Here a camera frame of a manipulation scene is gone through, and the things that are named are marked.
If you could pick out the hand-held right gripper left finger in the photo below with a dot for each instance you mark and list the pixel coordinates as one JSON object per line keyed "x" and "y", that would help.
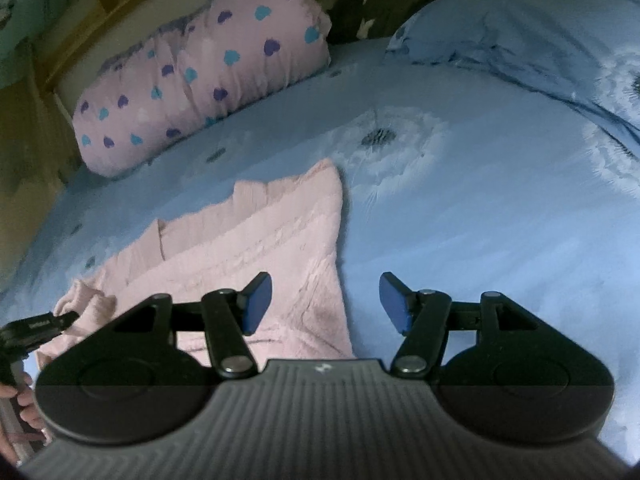
{"x": 257, "y": 305}

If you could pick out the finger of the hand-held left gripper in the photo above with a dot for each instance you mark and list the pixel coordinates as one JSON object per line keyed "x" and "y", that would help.
{"x": 47, "y": 327}

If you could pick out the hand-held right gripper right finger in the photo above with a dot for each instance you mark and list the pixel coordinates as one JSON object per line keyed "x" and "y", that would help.
{"x": 395, "y": 305}

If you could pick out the pink knitted sweater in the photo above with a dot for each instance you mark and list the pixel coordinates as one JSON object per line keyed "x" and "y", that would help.
{"x": 280, "y": 240}

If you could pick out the person's left hand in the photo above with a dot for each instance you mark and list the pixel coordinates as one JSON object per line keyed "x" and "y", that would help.
{"x": 26, "y": 399}

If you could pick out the blue floral bed sheet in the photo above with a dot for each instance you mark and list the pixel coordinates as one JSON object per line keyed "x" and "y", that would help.
{"x": 475, "y": 200}

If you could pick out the pink heart-print pillow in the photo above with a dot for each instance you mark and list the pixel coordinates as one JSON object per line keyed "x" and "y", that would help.
{"x": 200, "y": 70}

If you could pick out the dark patterned cloth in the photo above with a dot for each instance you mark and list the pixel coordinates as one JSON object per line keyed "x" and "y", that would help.
{"x": 380, "y": 10}

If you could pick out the blue floral pillow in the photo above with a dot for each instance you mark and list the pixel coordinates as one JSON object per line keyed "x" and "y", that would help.
{"x": 525, "y": 25}

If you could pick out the wooden bed frame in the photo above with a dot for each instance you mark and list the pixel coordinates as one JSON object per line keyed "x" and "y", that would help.
{"x": 30, "y": 185}

